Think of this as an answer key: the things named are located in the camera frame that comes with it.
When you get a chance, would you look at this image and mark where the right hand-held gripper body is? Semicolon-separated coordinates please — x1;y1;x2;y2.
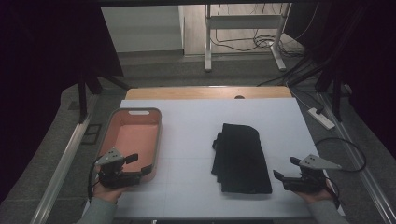
282;153;343;194

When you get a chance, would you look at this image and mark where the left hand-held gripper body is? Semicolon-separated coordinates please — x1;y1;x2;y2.
93;147;142;189

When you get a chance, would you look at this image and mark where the pink plastic basket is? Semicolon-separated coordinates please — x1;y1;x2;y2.
95;107;163;184

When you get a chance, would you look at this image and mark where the black cloth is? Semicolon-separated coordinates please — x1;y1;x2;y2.
210;122;274;195

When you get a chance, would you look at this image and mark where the person's right hand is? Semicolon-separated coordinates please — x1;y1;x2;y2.
293;180;335;204

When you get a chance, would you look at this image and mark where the person's left hand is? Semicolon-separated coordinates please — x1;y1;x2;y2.
92;181;132;204

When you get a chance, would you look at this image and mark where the black floor grate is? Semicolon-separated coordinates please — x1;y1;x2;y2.
81;123;103;146

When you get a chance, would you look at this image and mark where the white power strip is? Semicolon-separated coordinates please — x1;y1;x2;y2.
307;106;336;131

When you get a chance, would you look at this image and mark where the white table mat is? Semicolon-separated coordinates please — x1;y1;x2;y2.
112;98;347;219

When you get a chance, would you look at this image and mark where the black metal stand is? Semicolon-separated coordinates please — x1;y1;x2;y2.
286;46;347;123
78;73;133;124

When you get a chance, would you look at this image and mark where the dark curtain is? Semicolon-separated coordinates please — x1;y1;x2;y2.
284;0;396;158
0;0;125;203

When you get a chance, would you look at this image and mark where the white cabinet panel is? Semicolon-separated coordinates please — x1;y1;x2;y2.
101;5;185;54

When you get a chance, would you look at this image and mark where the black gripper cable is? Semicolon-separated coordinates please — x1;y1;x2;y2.
87;158;104;201
322;175;342;210

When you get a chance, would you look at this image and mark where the metal floor rail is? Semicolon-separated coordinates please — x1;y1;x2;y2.
29;92;101;224
317;92;396;224

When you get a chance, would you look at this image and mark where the black looped cable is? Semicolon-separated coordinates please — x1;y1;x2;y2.
314;137;367;173

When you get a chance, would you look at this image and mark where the bundle of black floor cables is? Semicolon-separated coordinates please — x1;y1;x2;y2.
209;29;305;59

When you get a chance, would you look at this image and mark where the white desk frame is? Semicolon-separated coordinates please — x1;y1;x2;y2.
204;3;292;73

